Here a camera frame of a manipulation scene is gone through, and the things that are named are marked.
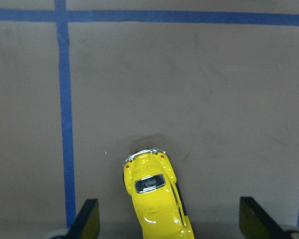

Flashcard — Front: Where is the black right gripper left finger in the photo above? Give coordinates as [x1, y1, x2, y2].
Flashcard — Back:
[66, 199, 100, 239]

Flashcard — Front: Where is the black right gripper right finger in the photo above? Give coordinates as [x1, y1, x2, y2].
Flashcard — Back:
[239, 197, 291, 239]

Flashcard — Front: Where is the yellow toy beetle car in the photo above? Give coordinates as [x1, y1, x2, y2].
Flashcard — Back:
[123, 148, 194, 239]

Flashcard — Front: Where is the brown paper table mat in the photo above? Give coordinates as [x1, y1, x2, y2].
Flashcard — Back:
[0, 0, 299, 239]

